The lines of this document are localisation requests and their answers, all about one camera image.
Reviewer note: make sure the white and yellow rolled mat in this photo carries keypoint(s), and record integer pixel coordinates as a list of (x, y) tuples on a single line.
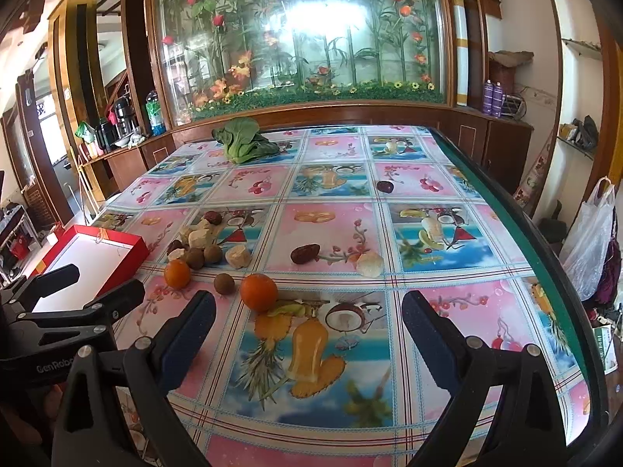
[(460, 48)]

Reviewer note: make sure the fruit printed tablecloth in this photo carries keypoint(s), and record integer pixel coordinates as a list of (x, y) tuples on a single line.
[(331, 214)]

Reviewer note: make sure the leaning printed poster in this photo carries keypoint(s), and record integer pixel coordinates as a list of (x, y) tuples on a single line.
[(533, 175)]

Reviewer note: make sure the wicker basket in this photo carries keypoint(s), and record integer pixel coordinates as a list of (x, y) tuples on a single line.
[(502, 75)]

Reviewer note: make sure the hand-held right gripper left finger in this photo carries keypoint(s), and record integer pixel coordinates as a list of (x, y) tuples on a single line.
[(194, 331)]

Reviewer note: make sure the orange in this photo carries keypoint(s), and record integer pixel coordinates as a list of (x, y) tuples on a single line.
[(258, 292), (177, 273)]

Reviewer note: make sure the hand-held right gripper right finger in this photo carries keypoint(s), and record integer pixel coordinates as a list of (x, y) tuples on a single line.
[(428, 335)]

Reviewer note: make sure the wooden cabinet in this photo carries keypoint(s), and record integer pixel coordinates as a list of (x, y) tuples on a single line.
[(467, 129)]

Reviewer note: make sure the glass panel with artificial flowers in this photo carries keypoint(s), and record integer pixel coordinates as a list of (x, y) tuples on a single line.
[(301, 34)]

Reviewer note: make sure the purple bottle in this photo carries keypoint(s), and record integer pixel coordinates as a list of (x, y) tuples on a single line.
[(488, 97), (497, 99)]

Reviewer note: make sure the dried red date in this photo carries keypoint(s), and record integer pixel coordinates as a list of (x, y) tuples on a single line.
[(174, 245), (305, 254), (212, 217), (385, 187)]

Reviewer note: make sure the white plastic bag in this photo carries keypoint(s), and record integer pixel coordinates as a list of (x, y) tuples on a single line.
[(589, 243)]

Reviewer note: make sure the green bok choy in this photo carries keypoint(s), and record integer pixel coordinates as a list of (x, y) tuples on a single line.
[(243, 141)]

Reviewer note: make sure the beige dried fruit chunk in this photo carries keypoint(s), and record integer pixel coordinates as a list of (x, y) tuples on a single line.
[(186, 231), (204, 224), (237, 256), (201, 240), (176, 255), (370, 263)]

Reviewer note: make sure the green water bottle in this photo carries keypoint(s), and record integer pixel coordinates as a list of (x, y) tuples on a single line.
[(155, 114)]

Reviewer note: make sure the red cardboard box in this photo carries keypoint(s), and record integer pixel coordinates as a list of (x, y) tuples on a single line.
[(97, 253)]

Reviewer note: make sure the brown longan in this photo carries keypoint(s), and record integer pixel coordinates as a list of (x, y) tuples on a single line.
[(224, 283), (212, 254), (194, 258)]

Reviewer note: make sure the green-edged table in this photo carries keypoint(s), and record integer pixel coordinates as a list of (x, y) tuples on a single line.
[(596, 374)]

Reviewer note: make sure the dark thermos flask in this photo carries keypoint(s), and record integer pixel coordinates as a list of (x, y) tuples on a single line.
[(121, 114), (104, 135)]

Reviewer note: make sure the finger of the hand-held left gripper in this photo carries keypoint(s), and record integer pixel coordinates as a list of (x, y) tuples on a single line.
[(114, 304), (51, 279)]

